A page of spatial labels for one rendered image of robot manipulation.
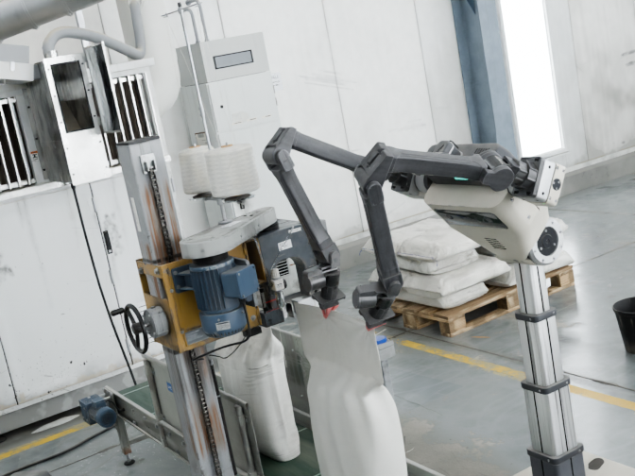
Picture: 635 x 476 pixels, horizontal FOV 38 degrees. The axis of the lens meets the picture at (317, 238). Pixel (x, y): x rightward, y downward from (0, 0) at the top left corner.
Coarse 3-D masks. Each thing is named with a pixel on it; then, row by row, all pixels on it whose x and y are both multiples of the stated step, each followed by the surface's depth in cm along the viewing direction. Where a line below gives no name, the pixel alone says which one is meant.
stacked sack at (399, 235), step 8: (416, 224) 662; (424, 224) 651; (432, 224) 643; (440, 224) 644; (392, 232) 647; (400, 232) 641; (408, 232) 636; (416, 232) 632; (424, 232) 631; (392, 240) 628; (400, 240) 625; (368, 248) 643
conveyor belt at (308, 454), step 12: (144, 384) 495; (132, 396) 480; (144, 396) 477; (144, 408) 459; (300, 432) 394; (312, 432) 392; (300, 444) 382; (312, 444) 379; (264, 456) 376; (300, 456) 370; (312, 456) 368; (264, 468) 365; (276, 468) 363; (288, 468) 361; (300, 468) 359; (312, 468) 357
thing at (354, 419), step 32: (320, 320) 320; (352, 320) 300; (320, 352) 326; (352, 352) 306; (320, 384) 320; (352, 384) 306; (320, 416) 324; (352, 416) 306; (384, 416) 304; (320, 448) 329; (352, 448) 310; (384, 448) 304
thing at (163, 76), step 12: (168, 48) 625; (156, 60) 620; (168, 60) 625; (156, 72) 622; (168, 72) 625; (156, 84) 622; (168, 84) 626; (144, 96) 617; (156, 96) 622; (168, 96) 628; (168, 108) 634
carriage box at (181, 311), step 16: (240, 256) 325; (144, 272) 325; (160, 272) 311; (144, 288) 330; (160, 304) 319; (176, 304) 313; (192, 304) 316; (176, 320) 313; (192, 320) 317; (256, 320) 330; (176, 336) 314
